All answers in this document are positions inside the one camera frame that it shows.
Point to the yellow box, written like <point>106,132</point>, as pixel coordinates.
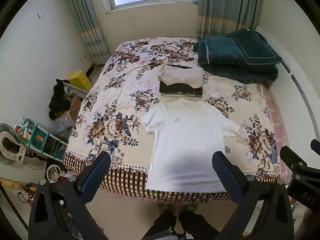
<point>78,80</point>

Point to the white standing fan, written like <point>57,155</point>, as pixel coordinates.
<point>10,147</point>

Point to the pink mattress pad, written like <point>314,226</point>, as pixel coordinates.
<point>276,120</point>

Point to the grey white appliance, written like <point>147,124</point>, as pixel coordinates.
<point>75,91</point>

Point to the white t-shirt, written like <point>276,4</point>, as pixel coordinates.
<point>186,140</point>

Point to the stack of folded clothes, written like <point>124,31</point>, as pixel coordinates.
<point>180,76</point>

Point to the dark teal pillow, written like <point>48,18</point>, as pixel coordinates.
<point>255,45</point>

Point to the dark teal folded blanket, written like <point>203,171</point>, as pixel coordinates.
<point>225,60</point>

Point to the teal striped curtain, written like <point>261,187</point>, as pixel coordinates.
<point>87,22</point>
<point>225,7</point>

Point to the person's black trousers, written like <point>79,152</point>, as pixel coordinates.
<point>190,225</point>

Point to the floral bedsheet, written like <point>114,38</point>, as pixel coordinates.
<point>120,100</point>

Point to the white wall switch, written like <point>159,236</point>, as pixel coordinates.
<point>40,14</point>

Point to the blue phone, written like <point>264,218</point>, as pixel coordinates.
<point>274,155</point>

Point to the black cloth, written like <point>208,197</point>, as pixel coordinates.
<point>58,100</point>

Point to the white headboard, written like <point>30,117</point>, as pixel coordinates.
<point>300,87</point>

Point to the teal storage rack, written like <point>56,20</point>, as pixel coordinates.
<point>42,140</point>

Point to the cardboard box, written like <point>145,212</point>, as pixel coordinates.
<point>75,108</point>

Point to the folded black garment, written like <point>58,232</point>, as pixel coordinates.
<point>175,88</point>

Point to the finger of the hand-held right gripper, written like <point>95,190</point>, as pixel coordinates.
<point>316,146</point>
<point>292,158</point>

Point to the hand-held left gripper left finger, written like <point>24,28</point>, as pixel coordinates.
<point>96,173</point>

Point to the folded beige garment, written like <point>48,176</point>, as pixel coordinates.
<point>175,95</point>

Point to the clear plastic bag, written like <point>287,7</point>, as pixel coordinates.
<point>61,127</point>

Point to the white wall outlet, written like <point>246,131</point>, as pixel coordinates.
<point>83,58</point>

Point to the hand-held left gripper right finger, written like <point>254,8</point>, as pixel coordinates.
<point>225,173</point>

